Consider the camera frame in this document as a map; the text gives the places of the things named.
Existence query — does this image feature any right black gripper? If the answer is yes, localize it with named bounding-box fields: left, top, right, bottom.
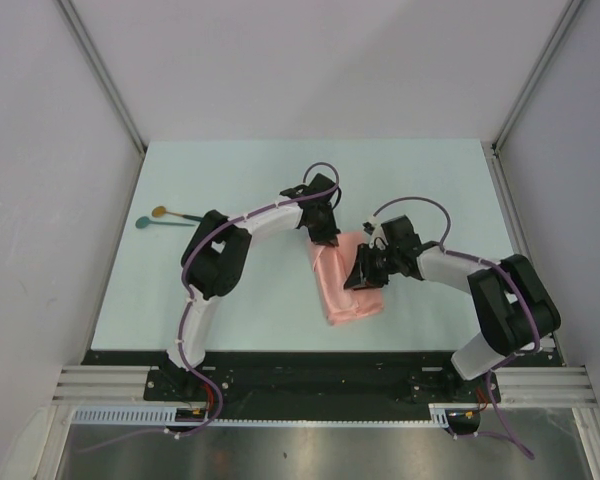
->
left=344, top=243, right=400, bottom=291

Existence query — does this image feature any pink satin napkin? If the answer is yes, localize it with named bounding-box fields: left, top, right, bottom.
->
left=309, top=231, right=385, bottom=326

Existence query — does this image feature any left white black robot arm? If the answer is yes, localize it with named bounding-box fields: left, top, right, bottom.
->
left=165, top=173, right=341, bottom=400

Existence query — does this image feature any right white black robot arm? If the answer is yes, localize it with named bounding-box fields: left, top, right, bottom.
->
left=343, top=215, right=561, bottom=401

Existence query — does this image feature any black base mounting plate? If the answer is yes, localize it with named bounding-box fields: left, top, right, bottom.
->
left=144, top=349, right=501, bottom=421

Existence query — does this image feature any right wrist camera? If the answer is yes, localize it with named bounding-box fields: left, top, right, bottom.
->
left=362, top=220, right=384, bottom=243

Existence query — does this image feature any gold spoon teal handle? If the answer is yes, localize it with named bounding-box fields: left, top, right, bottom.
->
left=151, top=206, right=203, bottom=222

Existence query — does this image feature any right aluminium table rail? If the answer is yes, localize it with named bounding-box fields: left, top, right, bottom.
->
left=482, top=142, right=564, bottom=354

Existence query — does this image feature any front aluminium cross rail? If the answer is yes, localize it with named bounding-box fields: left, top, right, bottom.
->
left=52, top=366, right=598, bottom=408

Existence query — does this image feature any white slotted cable duct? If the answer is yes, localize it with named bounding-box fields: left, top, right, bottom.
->
left=71, top=404, right=480, bottom=428

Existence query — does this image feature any left aluminium frame post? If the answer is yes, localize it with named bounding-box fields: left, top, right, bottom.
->
left=53, top=0, right=148, bottom=159

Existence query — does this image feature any aluminium frame post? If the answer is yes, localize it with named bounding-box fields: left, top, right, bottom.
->
left=53, top=0, right=148, bottom=159
left=491, top=0, right=588, bottom=155

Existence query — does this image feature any right aluminium frame post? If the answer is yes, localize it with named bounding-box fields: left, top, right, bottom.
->
left=491, top=0, right=588, bottom=155

